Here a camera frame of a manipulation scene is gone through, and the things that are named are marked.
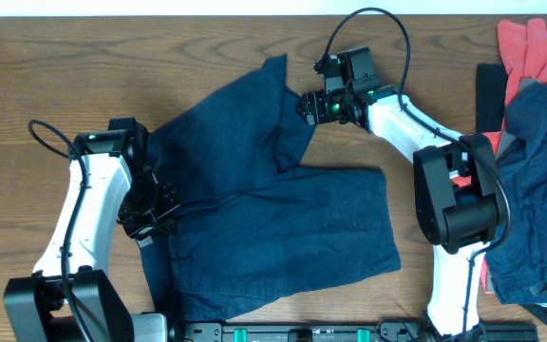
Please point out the dark blue garment pile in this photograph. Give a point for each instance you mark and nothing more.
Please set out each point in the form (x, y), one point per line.
(539, 190)

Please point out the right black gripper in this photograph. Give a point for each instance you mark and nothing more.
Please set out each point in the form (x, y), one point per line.
(314, 105)

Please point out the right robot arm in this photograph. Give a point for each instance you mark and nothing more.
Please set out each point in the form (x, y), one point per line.
(458, 200)

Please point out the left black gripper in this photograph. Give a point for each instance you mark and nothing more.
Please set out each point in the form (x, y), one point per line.
(143, 227)

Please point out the black cloth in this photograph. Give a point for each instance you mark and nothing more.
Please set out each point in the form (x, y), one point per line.
(491, 81)

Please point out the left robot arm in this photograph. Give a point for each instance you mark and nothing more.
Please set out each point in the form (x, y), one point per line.
(68, 296)

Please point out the red cloth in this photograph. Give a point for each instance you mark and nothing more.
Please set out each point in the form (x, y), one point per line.
(523, 53)

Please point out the grey garment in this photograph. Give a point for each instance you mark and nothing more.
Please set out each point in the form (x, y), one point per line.
(512, 270)

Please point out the navy blue shorts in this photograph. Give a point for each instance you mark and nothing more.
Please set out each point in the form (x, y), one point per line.
(254, 223)

